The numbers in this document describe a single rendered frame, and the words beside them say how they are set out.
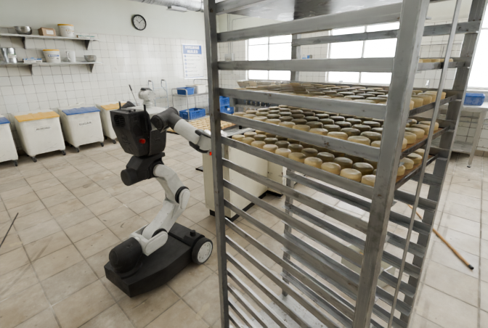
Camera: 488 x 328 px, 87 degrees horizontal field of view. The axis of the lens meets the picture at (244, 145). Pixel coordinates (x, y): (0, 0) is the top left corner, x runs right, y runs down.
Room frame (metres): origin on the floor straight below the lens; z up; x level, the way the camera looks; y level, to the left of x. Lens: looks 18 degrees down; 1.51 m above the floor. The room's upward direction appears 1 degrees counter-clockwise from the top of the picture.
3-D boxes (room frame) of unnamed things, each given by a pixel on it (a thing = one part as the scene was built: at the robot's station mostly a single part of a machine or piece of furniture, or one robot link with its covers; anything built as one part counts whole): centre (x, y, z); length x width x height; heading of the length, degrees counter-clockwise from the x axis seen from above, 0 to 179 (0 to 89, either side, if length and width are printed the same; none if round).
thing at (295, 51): (1.23, -0.24, 0.97); 0.03 x 0.03 x 1.70; 40
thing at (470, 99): (3.87, -3.33, 0.95); 0.40 x 0.30 x 0.14; 51
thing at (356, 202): (0.98, -0.41, 0.96); 0.64 x 0.03 x 0.03; 40
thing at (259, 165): (2.53, 0.07, 0.45); 0.70 x 0.34 x 0.90; 144
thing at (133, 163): (1.64, 0.69, 0.84); 0.28 x 0.13 x 0.18; 145
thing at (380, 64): (0.73, -0.11, 1.50); 0.64 x 0.03 x 0.03; 40
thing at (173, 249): (1.63, 0.70, 0.19); 0.64 x 0.52 x 0.33; 145
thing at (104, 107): (5.25, 2.62, 0.38); 0.64 x 0.54 x 0.77; 46
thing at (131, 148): (1.66, 0.67, 1.10); 0.34 x 0.30 x 0.36; 55
